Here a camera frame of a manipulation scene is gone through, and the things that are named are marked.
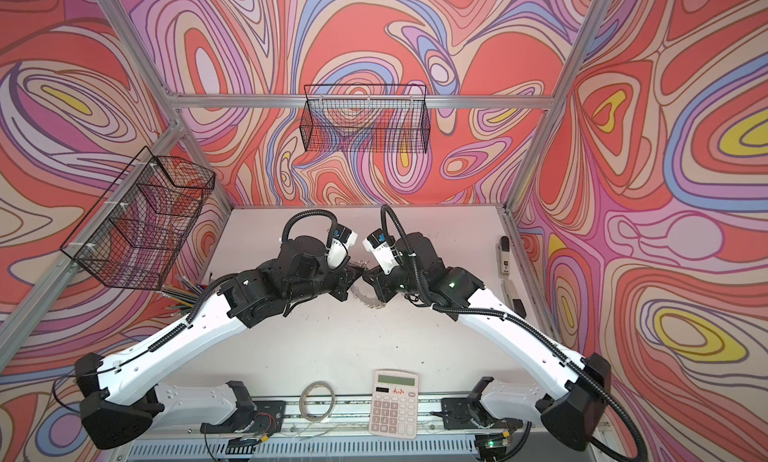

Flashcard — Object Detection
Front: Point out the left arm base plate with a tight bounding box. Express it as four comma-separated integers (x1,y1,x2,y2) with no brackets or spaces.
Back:
200,399,287,435

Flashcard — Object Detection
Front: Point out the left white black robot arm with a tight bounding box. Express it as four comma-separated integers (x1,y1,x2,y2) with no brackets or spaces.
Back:
75,209,364,450

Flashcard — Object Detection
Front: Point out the white desk calculator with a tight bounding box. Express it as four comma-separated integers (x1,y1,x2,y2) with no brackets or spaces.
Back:
368,369,419,440

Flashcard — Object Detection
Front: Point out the white stapler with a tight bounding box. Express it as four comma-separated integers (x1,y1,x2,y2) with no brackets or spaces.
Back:
497,236,511,278

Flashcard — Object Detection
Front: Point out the red cup with pens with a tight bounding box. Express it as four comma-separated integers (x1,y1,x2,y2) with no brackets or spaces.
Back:
156,275,208,314

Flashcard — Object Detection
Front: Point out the black wire basket back wall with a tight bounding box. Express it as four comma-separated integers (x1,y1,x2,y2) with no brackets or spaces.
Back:
299,82,431,154

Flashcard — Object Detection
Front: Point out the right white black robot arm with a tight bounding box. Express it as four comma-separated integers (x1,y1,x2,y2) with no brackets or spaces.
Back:
363,204,649,461

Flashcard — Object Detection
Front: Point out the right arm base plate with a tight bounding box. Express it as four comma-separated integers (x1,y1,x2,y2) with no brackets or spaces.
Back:
434,397,525,431

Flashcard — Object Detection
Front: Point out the metal disc with keyrings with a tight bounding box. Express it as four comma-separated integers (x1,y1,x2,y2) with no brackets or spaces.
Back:
349,281,387,310

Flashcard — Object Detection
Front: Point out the clear tape roll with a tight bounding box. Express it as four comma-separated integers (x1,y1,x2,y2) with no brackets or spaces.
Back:
298,381,337,424

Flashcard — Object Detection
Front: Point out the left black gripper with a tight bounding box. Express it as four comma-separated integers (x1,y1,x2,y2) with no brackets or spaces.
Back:
285,260,370,308

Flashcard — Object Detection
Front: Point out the small black key fob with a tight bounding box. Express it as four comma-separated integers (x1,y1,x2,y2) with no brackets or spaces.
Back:
502,279,527,319

